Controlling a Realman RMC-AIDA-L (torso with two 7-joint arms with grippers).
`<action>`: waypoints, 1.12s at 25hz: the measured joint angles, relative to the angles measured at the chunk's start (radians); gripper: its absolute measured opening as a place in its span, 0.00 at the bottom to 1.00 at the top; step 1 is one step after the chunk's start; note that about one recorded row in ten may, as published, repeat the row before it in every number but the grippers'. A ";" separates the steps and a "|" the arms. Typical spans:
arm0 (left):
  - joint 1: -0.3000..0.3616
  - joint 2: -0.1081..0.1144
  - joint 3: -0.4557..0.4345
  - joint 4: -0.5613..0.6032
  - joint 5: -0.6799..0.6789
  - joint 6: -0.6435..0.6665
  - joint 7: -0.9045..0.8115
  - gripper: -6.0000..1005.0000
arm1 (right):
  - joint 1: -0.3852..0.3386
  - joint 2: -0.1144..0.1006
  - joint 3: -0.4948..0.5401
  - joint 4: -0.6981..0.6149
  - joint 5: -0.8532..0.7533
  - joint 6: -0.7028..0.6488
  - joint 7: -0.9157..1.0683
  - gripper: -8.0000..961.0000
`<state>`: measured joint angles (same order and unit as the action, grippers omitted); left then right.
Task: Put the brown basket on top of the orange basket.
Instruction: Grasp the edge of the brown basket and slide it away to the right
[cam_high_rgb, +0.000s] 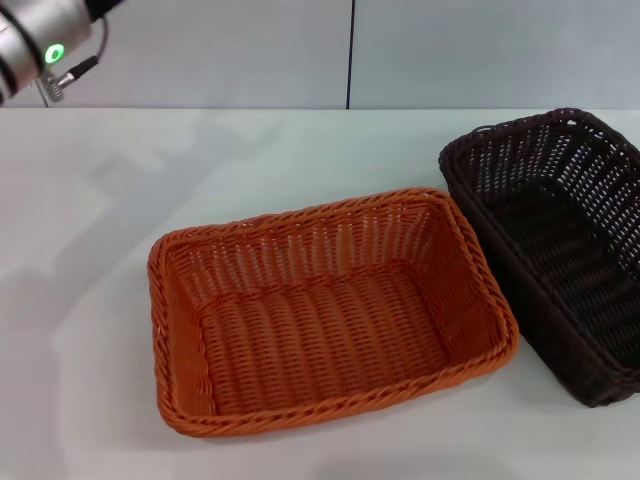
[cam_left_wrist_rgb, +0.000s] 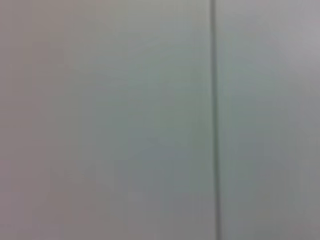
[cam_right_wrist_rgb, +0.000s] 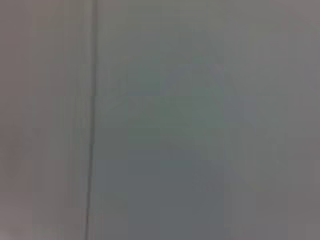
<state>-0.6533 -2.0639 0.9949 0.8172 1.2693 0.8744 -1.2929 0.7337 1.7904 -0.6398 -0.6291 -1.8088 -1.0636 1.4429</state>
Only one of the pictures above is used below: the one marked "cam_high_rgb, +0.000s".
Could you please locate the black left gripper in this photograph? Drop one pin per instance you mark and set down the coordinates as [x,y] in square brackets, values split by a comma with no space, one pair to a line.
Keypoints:
[100,7]

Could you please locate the orange woven plastic basket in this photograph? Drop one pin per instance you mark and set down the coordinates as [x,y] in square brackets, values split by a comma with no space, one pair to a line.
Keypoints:
[330,330]

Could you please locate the dark brown woven basket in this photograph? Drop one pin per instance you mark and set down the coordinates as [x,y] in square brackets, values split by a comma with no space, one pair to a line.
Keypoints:
[565,240]

